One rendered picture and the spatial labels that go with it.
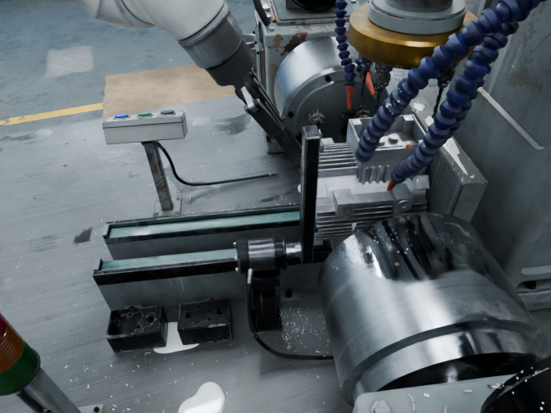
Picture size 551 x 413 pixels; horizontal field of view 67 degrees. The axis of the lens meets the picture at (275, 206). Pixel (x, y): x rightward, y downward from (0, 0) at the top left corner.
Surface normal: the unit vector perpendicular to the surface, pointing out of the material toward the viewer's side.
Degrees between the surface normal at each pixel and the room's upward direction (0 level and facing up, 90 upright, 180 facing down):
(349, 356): 69
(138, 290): 90
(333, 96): 90
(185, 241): 90
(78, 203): 0
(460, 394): 0
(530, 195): 90
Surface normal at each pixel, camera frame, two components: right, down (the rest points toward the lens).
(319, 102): 0.11, 0.69
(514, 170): -0.99, 0.09
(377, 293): -0.65, -0.50
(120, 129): 0.10, 0.38
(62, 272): -0.02, -0.73
